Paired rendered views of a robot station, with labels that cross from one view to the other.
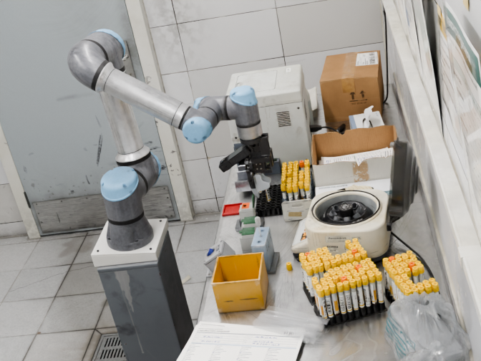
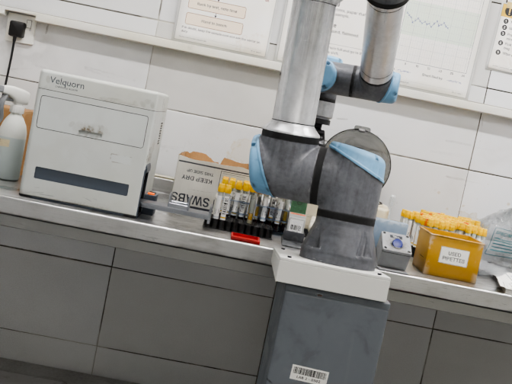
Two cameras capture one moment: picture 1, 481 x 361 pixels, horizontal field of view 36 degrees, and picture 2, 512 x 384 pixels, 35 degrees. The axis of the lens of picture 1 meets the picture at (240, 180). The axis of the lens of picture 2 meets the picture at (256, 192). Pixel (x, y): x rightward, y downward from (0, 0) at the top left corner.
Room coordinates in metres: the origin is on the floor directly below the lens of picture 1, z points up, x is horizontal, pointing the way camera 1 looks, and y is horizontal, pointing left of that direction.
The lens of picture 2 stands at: (2.64, 1.89, 1.16)
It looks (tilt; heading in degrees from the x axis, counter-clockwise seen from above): 5 degrees down; 257
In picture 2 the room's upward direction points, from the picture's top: 11 degrees clockwise
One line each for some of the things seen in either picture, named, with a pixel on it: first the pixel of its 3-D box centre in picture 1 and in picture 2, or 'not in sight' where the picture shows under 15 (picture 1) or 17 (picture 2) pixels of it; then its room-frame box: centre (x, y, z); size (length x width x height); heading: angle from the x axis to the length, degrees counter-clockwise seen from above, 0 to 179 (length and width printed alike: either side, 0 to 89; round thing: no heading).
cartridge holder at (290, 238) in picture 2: (249, 221); (292, 238); (2.10, 0.00, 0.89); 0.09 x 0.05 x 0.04; 77
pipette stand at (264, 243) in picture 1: (263, 250); (383, 239); (1.86, -0.02, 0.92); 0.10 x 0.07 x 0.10; 165
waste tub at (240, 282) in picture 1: (240, 282); (446, 254); (1.73, 0.06, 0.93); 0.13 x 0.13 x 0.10; 79
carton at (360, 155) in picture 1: (356, 162); (218, 185); (2.24, -0.39, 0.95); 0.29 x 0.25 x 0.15; 80
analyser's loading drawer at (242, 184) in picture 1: (247, 171); (169, 203); (2.41, -0.03, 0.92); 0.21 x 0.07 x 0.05; 170
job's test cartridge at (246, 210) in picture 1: (248, 213); (295, 226); (2.10, 0.00, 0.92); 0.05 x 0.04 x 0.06; 77
